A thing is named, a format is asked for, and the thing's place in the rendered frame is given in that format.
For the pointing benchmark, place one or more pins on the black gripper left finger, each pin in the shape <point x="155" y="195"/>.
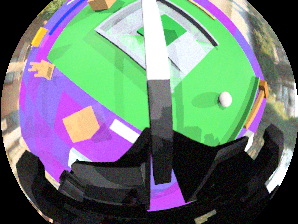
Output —
<point x="131" y="171"/>

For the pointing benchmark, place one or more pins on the white golf ball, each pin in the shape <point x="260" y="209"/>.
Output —
<point x="225" y="99"/>

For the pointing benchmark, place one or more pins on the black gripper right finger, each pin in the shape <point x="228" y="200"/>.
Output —
<point x="193" y="162"/>

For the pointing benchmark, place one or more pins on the tan cube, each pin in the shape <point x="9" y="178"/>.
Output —
<point x="100" y="4"/>
<point x="81" y="125"/>

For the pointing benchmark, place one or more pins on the yellow block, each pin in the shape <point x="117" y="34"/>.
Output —
<point x="38" y="37"/>

